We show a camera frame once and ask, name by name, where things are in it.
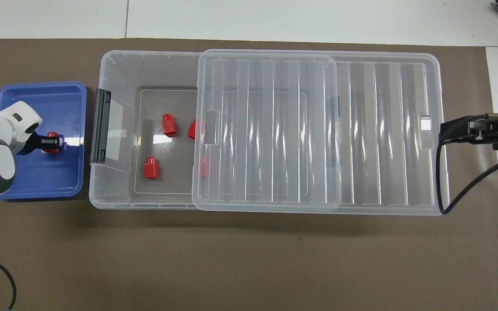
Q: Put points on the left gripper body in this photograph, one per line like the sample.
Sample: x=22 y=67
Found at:
x=29 y=144

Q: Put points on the red plastic block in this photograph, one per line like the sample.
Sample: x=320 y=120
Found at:
x=150 y=168
x=52 y=134
x=192 y=129
x=169 y=125
x=204 y=167

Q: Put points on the clear plastic storage box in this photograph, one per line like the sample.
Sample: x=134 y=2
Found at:
x=119 y=190

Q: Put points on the clear plastic box lid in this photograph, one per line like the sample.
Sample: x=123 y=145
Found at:
x=383 y=129

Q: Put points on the black box latch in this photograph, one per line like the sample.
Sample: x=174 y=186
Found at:
x=338 y=107
x=100 y=129

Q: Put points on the blue plastic tray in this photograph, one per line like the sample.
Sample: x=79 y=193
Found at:
x=65 y=172

